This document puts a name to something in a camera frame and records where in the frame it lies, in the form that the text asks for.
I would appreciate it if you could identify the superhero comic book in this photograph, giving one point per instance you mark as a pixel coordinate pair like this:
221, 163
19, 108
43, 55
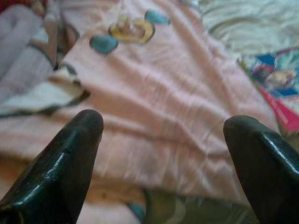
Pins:
278, 79

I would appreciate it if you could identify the pink cartoon blanket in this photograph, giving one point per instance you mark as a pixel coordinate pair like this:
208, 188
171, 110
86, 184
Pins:
151, 93

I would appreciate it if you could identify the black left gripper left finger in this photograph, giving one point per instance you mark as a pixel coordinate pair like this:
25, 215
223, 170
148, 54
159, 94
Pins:
53, 175

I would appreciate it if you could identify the bed with grey floral sheet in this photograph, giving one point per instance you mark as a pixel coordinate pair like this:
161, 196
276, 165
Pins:
252, 23

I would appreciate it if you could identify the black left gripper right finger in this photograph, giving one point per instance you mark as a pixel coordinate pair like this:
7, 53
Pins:
268, 177

